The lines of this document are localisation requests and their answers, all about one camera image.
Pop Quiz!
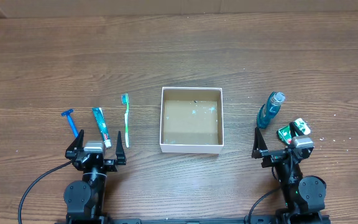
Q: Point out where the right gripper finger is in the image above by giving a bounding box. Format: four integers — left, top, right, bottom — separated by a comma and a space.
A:
252, 127, 268, 152
289, 121, 304, 138

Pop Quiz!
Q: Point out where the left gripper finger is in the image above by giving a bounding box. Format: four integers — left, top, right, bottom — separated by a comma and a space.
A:
116, 131, 126, 159
67, 129, 84, 152

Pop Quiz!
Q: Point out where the green white soap packet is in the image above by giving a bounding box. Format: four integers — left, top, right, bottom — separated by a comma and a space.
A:
277, 118, 311, 146

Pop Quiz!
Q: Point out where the blue mouthwash bottle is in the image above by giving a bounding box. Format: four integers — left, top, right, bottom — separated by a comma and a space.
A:
257, 92, 285, 129

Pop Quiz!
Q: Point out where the blue disposable razor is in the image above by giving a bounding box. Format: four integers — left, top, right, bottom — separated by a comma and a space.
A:
61, 109, 78, 138

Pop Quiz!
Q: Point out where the teal toothpaste tube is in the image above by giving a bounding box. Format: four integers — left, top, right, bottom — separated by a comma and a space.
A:
92, 108, 112, 148

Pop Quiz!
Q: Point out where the green white toothbrush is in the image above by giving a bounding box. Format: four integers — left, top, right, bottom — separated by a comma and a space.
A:
121, 93, 129, 148

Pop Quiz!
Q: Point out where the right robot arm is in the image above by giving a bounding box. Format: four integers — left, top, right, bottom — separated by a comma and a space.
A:
244, 122, 331, 224

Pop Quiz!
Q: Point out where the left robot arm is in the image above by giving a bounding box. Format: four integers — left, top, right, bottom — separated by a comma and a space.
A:
63, 130, 126, 223

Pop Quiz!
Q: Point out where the white cardboard box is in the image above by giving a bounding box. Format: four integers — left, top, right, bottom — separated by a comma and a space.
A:
159, 87, 224, 154

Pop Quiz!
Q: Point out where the left black cable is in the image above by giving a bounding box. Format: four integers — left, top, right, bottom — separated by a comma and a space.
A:
17, 159, 75, 224

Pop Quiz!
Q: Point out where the black cable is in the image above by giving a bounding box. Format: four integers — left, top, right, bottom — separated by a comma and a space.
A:
17, 159, 75, 224
247, 166, 284, 223

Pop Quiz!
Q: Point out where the right black cable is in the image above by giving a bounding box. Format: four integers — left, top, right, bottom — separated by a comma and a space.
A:
247, 166, 284, 223

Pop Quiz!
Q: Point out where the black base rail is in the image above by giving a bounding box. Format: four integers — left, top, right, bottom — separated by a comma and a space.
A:
107, 215, 277, 224

